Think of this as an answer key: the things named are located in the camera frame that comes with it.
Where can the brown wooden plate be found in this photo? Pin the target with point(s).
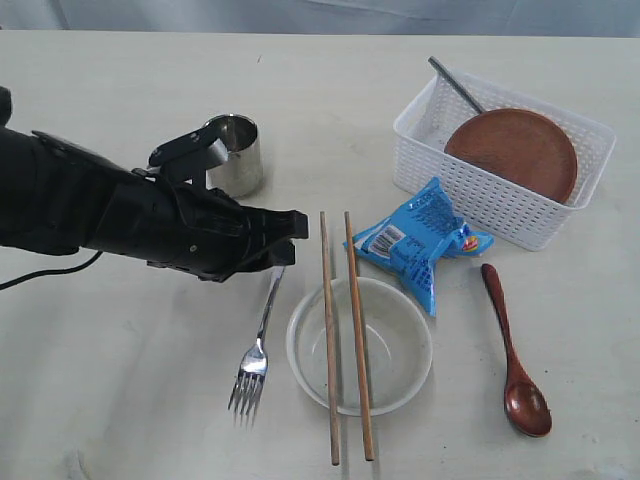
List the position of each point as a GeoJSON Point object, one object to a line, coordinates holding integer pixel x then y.
{"type": "Point", "coordinates": [521, 146]}

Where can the white perforated plastic basket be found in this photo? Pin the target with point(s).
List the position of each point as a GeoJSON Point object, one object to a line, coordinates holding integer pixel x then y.
{"type": "Point", "coordinates": [487, 201]}

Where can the dark metal knife handle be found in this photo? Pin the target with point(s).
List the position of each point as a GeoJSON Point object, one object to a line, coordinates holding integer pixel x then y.
{"type": "Point", "coordinates": [456, 85]}

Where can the blue snack packet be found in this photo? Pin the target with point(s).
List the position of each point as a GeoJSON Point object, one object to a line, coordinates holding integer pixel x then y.
{"type": "Point", "coordinates": [411, 240]}

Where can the stainless steel cup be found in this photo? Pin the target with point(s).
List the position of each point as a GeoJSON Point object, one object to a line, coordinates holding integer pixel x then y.
{"type": "Point", "coordinates": [243, 173]}

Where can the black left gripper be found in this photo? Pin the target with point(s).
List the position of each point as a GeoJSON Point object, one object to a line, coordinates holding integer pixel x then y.
{"type": "Point", "coordinates": [181, 222]}

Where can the silver metal utensil handle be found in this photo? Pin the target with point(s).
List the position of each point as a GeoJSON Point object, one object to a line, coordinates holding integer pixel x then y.
{"type": "Point", "coordinates": [253, 367]}

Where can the pale green ceramic bowl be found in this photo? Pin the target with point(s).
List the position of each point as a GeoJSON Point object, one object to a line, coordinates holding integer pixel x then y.
{"type": "Point", "coordinates": [398, 346]}

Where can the white backdrop curtain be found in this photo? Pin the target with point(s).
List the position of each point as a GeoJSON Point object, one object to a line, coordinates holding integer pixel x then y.
{"type": "Point", "coordinates": [429, 17]}

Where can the wooden chopstick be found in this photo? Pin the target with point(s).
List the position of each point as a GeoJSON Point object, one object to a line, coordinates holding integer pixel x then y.
{"type": "Point", "coordinates": [330, 345]}
{"type": "Point", "coordinates": [359, 339]}

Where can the brown wooden spoon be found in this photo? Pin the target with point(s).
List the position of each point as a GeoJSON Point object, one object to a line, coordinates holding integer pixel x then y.
{"type": "Point", "coordinates": [525, 405]}

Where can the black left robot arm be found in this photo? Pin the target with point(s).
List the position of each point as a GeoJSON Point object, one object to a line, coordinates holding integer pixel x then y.
{"type": "Point", "coordinates": [57, 198]}

